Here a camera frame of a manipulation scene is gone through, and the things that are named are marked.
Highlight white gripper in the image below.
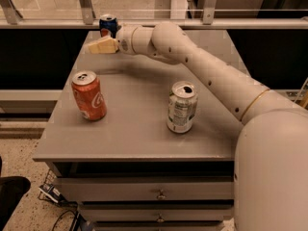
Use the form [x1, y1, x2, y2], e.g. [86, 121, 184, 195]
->
[88, 24, 141, 54]

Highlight blue pepsi can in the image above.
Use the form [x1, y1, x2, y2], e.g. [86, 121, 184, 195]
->
[99, 13, 118, 38]

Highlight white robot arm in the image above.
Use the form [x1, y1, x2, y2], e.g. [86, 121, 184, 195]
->
[87, 22, 308, 231]

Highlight orange coca-cola can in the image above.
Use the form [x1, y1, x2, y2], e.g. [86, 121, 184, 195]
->
[71, 70, 107, 121]

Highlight silver green soda can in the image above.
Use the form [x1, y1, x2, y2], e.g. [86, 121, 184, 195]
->
[167, 81, 198, 134]

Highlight grey drawer cabinet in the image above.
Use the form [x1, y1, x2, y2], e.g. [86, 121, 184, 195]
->
[32, 29, 254, 231]

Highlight metal window railing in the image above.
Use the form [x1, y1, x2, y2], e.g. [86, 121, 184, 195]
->
[0, 0, 308, 30]

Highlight top grey drawer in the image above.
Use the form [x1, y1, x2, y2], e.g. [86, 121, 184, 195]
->
[54, 177, 234, 202]

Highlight grey drawer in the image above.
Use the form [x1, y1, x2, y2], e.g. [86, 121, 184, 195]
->
[94, 221, 223, 231]
[79, 204, 233, 222]
[54, 177, 234, 202]

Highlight middle grey drawer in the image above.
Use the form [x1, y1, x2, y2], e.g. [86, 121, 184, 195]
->
[79, 204, 233, 222]

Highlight black chair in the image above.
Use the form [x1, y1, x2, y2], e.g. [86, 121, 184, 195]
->
[0, 156, 32, 231]

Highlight bottom grey drawer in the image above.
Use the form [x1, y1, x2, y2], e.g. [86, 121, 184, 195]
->
[94, 221, 223, 231]

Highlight wire basket with items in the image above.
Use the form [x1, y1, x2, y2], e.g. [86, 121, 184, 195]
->
[38, 170, 66, 204]

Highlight black floor cable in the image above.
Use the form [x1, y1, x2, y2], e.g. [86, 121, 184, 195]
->
[51, 209, 85, 231]

